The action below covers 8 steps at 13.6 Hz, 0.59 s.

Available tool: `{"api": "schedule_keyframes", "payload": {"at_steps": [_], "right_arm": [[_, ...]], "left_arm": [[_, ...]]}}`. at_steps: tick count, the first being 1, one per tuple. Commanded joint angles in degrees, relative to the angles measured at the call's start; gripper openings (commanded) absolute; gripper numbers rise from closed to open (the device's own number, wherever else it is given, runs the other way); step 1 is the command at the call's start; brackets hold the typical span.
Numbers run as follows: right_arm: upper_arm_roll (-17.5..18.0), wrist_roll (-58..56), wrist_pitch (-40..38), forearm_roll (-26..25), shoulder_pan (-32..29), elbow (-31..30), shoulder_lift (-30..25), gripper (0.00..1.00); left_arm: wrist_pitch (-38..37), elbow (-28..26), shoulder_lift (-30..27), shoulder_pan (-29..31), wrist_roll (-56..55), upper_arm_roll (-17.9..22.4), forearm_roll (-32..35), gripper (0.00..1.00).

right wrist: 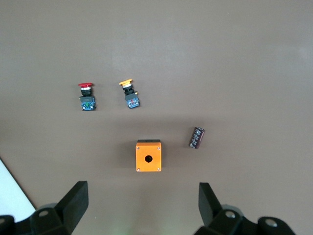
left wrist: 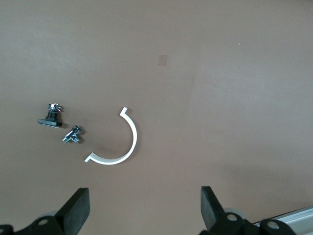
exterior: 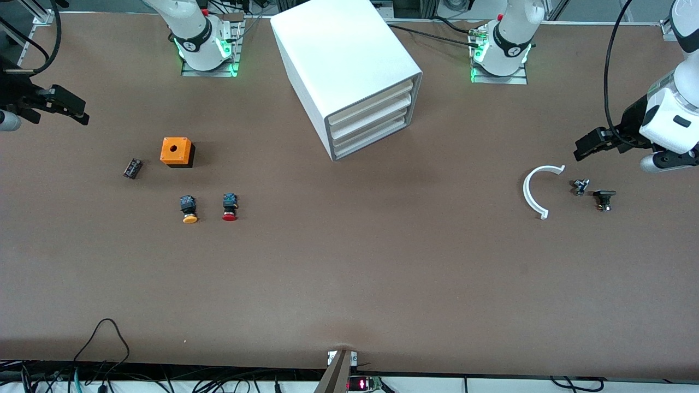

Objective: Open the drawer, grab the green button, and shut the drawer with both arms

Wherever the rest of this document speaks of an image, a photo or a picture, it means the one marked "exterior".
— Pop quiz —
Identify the yellow push button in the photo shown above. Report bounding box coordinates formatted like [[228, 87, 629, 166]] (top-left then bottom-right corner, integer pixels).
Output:
[[180, 195, 199, 224]]

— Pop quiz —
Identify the small black clamp part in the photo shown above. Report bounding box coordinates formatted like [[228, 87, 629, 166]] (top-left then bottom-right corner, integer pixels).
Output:
[[593, 189, 617, 212]]

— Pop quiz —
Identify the orange box with hole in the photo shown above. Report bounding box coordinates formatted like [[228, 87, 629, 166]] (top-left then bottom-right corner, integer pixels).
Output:
[[160, 137, 196, 169]]

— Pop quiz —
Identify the circuit board with red display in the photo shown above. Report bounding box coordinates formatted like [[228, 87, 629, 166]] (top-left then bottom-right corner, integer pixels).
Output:
[[347, 376, 383, 392]]

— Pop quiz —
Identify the grey metal beam with brackets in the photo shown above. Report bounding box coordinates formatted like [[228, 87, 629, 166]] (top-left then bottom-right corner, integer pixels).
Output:
[[314, 349, 358, 393]]

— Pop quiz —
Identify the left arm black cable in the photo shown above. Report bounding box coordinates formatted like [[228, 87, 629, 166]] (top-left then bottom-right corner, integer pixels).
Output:
[[603, 0, 635, 149]]

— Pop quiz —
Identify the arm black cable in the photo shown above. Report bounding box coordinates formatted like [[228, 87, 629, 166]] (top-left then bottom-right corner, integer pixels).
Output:
[[0, 0, 62, 74], [603, 0, 635, 149]]

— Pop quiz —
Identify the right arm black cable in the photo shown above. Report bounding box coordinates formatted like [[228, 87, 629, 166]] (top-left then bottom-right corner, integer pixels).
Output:
[[0, 0, 62, 74]]

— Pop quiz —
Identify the white half ring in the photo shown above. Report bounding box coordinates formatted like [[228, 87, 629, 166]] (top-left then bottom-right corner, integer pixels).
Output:
[[523, 165, 566, 220]]

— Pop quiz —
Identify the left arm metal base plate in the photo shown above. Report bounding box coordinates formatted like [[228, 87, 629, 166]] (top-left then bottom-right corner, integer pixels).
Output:
[[470, 27, 529, 85]]

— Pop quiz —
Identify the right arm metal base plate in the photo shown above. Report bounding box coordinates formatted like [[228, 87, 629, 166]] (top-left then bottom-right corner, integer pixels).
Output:
[[181, 14, 245, 78]]

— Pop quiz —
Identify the looping black cable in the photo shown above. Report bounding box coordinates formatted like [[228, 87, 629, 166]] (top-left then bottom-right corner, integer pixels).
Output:
[[73, 318, 131, 383]]

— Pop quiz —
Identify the tangled black cable bundle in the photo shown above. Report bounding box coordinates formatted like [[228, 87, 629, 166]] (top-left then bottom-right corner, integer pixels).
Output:
[[0, 359, 328, 393]]

